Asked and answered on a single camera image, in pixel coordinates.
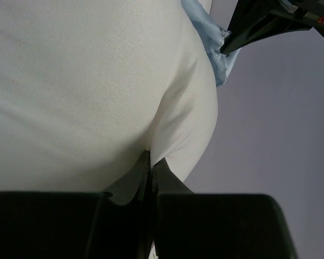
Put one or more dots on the light blue pillowcase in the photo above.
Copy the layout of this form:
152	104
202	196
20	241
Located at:
213	38

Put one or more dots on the white pillow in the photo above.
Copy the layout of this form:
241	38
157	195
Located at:
87	86

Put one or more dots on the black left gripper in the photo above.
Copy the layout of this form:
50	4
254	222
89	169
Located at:
257	20

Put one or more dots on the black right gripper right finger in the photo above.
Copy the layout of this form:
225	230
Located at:
193	225

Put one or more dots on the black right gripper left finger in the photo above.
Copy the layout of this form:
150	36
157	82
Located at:
107	224

